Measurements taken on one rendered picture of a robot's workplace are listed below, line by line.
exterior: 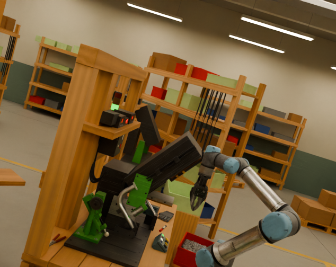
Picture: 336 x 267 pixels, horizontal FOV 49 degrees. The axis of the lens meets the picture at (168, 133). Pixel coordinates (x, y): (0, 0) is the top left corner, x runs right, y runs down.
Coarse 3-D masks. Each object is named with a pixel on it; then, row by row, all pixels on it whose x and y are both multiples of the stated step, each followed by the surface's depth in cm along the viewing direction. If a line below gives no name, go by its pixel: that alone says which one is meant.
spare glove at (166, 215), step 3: (159, 213) 284; (162, 213) 283; (165, 213) 285; (168, 213) 287; (171, 213) 290; (159, 216) 277; (162, 216) 278; (165, 216) 282; (168, 216) 282; (171, 216) 284; (162, 219) 276; (165, 219) 275; (168, 219) 275
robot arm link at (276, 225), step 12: (276, 216) 158; (288, 216) 161; (252, 228) 169; (264, 228) 160; (276, 228) 157; (288, 228) 156; (228, 240) 177; (240, 240) 170; (252, 240) 166; (264, 240) 163; (276, 240) 161; (204, 252) 179; (216, 252) 177; (228, 252) 174; (240, 252) 171; (204, 264) 179; (216, 264) 177
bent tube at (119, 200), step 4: (128, 188) 234; (132, 188) 234; (136, 188) 233; (120, 192) 234; (124, 192) 234; (120, 196) 233; (120, 200) 233; (120, 204) 233; (120, 208) 232; (124, 208) 233; (124, 212) 232; (124, 216) 232; (128, 220) 231; (128, 224) 231; (132, 224) 231
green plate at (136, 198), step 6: (138, 174) 239; (138, 180) 238; (144, 180) 238; (150, 180) 238; (138, 186) 238; (144, 186) 238; (150, 186) 238; (132, 192) 237; (138, 192) 237; (144, 192) 237; (132, 198) 236; (138, 198) 236; (144, 198) 236; (132, 204) 236; (138, 204) 236
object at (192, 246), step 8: (184, 240) 262; (192, 240) 262; (200, 240) 261; (208, 240) 260; (184, 248) 243; (192, 248) 249; (200, 248) 250; (176, 256) 234; (184, 256) 233; (192, 256) 232; (176, 264) 235; (184, 264) 233; (192, 264) 232
